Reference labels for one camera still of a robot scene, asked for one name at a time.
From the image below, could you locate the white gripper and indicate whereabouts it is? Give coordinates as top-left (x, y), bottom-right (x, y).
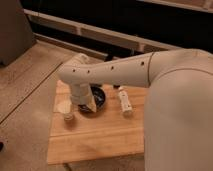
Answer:
top-left (69, 83), bottom-right (97, 112)

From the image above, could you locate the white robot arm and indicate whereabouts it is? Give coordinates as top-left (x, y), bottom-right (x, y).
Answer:
top-left (59, 49), bottom-right (213, 171)

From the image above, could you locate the black round bowl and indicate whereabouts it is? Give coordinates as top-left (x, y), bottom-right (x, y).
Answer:
top-left (78, 86), bottom-right (106, 113)

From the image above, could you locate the small glass jar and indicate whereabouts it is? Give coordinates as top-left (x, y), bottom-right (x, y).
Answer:
top-left (64, 113), bottom-right (74, 121)

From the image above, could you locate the wooden table board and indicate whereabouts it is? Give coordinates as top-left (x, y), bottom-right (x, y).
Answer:
top-left (47, 81), bottom-right (147, 164)

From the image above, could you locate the white plastic bottle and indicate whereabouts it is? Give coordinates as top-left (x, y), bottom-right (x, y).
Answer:
top-left (118, 87), bottom-right (132, 116)

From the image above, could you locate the grey cabinet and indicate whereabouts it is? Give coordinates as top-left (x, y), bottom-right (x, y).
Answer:
top-left (0, 0), bottom-right (36, 66)

